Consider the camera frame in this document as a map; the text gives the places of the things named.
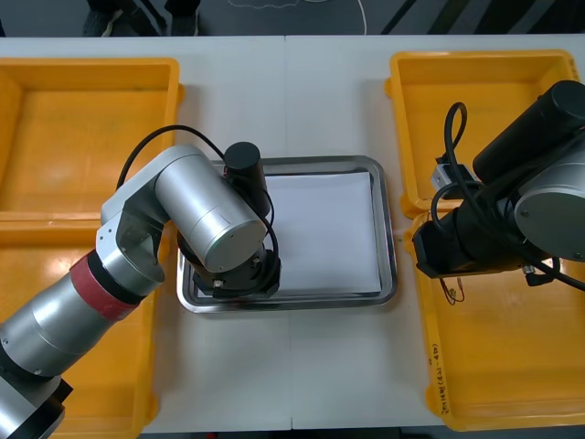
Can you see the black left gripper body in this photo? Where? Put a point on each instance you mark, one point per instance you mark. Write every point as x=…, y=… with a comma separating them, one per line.
x=247, y=279

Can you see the silver and black left arm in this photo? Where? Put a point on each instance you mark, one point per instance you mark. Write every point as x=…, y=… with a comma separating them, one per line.
x=201, y=201

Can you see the black metal stand leg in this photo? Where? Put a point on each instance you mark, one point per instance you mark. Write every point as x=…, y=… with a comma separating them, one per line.
x=397, y=18

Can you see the steel tray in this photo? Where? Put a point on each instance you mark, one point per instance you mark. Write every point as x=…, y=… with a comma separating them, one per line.
x=387, y=238

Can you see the yellow-orange plastic bin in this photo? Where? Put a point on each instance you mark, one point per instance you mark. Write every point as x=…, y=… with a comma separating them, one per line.
x=82, y=137
x=493, y=91
x=114, y=356

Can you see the silver and black right arm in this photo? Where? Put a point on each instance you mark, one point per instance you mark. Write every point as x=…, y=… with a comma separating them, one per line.
x=548, y=206

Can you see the person's shoe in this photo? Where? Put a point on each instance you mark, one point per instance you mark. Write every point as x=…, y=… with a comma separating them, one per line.
x=107, y=18
x=183, y=16

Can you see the white paper sheet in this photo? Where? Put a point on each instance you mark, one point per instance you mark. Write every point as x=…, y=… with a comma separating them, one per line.
x=329, y=228

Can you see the yellow-orange bin with handwriting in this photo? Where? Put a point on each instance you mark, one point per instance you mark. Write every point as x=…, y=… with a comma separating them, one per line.
x=503, y=356

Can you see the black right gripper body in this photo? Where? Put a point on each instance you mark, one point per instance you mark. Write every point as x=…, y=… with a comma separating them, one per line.
x=434, y=251

